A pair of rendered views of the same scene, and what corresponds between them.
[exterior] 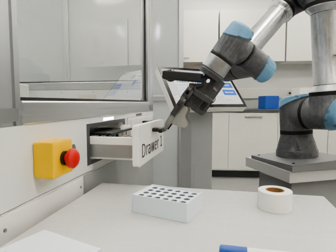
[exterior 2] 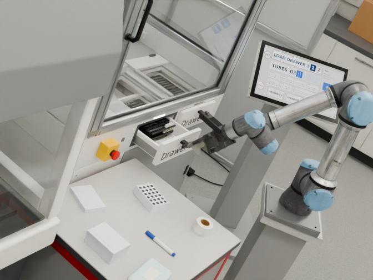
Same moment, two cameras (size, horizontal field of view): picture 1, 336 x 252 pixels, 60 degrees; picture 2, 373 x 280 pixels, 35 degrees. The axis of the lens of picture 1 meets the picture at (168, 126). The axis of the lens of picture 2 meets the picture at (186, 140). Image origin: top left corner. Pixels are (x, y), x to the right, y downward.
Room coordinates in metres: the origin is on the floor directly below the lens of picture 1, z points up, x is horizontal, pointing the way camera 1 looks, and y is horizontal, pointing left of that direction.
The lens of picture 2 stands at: (-1.27, -0.45, 2.12)
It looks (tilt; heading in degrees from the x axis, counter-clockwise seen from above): 28 degrees down; 12
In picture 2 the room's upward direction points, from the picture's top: 24 degrees clockwise
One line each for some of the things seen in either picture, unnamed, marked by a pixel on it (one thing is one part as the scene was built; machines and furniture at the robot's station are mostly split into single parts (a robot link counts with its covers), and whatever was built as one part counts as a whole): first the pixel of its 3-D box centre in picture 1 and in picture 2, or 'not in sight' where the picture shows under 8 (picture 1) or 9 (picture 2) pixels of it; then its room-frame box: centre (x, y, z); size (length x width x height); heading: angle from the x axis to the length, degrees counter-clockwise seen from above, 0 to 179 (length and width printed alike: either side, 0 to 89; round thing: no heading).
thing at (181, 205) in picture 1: (167, 201); (151, 197); (0.60, 0.00, 0.78); 0.12 x 0.08 x 0.04; 63
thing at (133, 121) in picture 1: (141, 129); (195, 115); (1.22, 0.11, 0.87); 0.29 x 0.02 x 0.11; 168
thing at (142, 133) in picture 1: (150, 139); (177, 145); (0.89, 0.05, 0.87); 0.29 x 0.02 x 0.11; 168
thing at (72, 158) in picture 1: (70, 158); (114, 154); (0.58, 0.20, 0.88); 0.04 x 0.03 x 0.04; 168
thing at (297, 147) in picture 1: (296, 142); (299, 196); (1.11, -0.49, 0.83); 0.15 x 0.15 x 0.10
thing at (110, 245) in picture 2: not in sight; (106, 243); (0.23, -0.01, 0.79); 0.13 x 0.09 x 0.05; 77
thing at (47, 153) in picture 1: (55, 157); (108, 150); (0.59, 0.23, 0.88); 0.07 x 0.05 x 0.07; 168
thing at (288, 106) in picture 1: (296, 112); (310, 175); (1.11, -0.49, 0.95); 0.13 x 0.12 x 0.14; 25
